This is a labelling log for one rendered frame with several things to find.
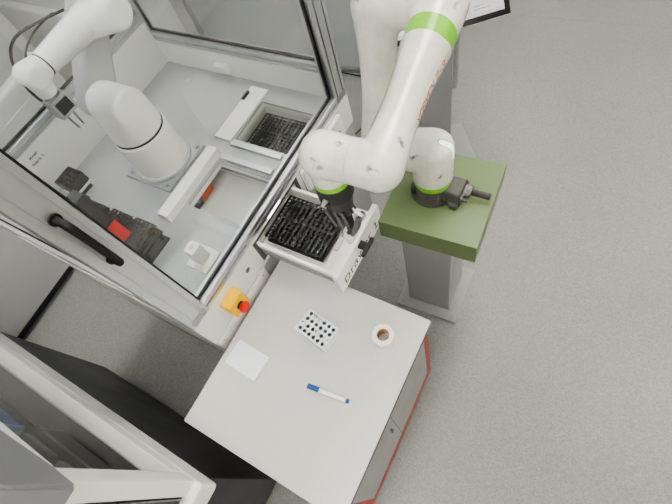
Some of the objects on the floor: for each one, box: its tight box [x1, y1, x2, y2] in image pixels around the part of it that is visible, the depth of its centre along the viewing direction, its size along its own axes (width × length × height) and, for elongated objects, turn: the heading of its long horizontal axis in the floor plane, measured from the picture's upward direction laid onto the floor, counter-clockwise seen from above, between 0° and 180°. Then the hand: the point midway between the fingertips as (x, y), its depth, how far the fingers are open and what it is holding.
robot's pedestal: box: [397, 241, 474, 324], centre depth 188 cm, size 30×30×76 cm
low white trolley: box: [184, 260, 432, 504], centre depth 170 cm, size 58×62×76 cm
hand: (349, 233), depth 125 cm, fingers closed
